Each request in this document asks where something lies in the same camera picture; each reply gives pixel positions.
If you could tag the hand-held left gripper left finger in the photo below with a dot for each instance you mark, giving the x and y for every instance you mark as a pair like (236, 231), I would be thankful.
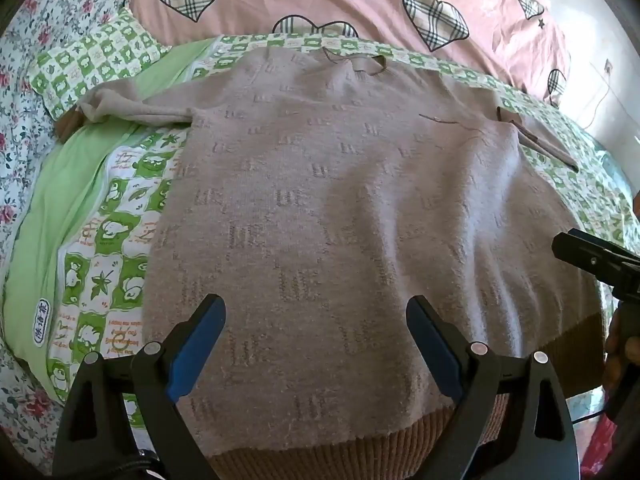
(197, 350)

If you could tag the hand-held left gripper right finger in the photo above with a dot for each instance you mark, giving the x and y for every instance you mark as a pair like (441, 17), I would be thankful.
(447, 375)

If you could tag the red plastic bag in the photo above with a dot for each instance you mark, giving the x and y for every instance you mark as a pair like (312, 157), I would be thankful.
(600, 440)

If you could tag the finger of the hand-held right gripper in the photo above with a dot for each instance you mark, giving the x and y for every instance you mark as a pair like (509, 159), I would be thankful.
(595, 257)

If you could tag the beige knit sweater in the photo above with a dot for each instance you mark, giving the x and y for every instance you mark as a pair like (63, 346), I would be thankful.
(325, 200)

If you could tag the green patterned quilt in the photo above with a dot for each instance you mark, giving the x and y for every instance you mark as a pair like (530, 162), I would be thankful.
(120, 240)

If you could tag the white wall socket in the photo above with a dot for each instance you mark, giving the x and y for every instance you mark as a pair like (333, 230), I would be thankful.
(608, 66)

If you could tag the person's right hand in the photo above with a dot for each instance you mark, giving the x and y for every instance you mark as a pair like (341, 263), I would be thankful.
(622, 347)

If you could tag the floral bedsheet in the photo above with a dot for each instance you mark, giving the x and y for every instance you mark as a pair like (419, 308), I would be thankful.
(20, 110)

